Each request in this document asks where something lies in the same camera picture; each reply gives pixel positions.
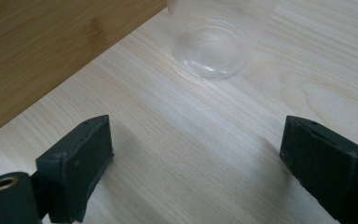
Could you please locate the clear plastic cup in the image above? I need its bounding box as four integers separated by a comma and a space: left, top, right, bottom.
166, 0, 276, 79

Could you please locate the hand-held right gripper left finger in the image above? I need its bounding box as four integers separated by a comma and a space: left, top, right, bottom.
35, 114, 116, 224

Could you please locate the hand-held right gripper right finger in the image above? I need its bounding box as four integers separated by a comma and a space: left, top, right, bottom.
279, 115, 358, 224

